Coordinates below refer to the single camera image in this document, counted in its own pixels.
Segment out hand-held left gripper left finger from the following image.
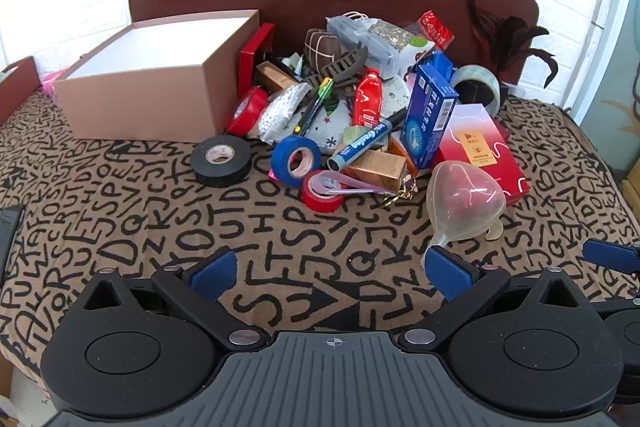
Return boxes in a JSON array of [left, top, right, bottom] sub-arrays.
[[82, 249, 271, 353]]

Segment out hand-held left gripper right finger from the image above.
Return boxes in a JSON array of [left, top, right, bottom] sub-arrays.
[[397, 244, 596, 353]]

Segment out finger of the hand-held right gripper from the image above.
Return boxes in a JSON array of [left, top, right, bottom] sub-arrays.
[[582, 237, 640, 280]]

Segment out black tape roll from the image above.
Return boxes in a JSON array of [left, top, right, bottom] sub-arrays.
[[190, 135, 252, 188]]

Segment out small red tape roll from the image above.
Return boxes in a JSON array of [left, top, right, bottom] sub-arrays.
[[301, 170, 346, 214]]

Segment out blue tape roll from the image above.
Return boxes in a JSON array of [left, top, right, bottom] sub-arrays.
[[271, 135, 322, 186]]

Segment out small gold box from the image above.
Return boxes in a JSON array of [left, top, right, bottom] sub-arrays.
[[345, 152, 407, 195]]

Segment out tall blue carton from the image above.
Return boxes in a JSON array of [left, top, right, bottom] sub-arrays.
[[402, 63, 460, 171]]

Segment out blue marker with black cap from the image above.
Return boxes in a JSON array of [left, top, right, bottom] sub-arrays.
[[327, 108, 408, 172]]

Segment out pinkish brown cardboard box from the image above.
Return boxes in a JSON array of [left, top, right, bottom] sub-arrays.
[[51, 9, 262, 144]]

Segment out clear plastic funnel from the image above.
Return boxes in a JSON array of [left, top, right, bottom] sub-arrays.
[[421, 161, 507, 270]]

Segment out red and white gift box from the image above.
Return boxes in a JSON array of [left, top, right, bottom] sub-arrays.
[[435, 103, 528, 208]]

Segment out large red tape roll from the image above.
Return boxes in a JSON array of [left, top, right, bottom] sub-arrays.
[[226, 86, 270, 138]]

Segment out silver dotted pouch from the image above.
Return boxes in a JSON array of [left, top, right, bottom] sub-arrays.
[[257, 83, 313, 145]]

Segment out white star print pouch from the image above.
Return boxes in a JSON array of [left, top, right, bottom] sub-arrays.
[[300, 77, 413, 155]]

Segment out red plastic bottle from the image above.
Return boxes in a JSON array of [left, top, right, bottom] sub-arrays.
[[352, 68, 385, 128]]

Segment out clear packing tape roll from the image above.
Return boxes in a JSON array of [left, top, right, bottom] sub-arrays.
[[450, 64, 502, 118]]

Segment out small brown box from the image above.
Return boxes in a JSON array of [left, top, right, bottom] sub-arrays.
[[255, 62, 301, 94]]

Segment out black flat object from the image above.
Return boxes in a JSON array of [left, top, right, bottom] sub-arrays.
[[0, 206, 25, 288]]

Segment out small blue packet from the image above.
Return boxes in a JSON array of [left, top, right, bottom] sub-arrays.
[[427, 51, 456, 80]]

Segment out flat red box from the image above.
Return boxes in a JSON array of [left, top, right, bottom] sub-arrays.
[[239, 23, 276, 100]]

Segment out dark feather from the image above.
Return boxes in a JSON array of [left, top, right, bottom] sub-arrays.
[[467, 0, 558, 90]]

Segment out brown hair claw clip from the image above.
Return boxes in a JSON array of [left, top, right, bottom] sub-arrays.
[[300, 47, 371, 94]]

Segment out red snack packet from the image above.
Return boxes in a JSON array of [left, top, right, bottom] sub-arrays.
[[417, 10, 456, 50]]

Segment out brown striped pouch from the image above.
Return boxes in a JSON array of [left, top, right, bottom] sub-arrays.
[[303, 28, 343, 72]]

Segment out seed snack packet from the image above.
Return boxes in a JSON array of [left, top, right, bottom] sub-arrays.
[[367, 19, 436, 72]]

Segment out clear pencil case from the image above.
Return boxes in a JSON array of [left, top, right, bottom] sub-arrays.
[[327, 14, 401, 68]]

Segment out brown open tray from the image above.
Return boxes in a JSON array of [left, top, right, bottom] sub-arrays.
[[0, 56, 41, 125]]

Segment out gold key chain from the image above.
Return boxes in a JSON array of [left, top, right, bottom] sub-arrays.
[[382, 177, 418, 208]]

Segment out pink bottle with purple strap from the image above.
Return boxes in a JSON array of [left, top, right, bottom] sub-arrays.
[[41, 68, 68, 96]]

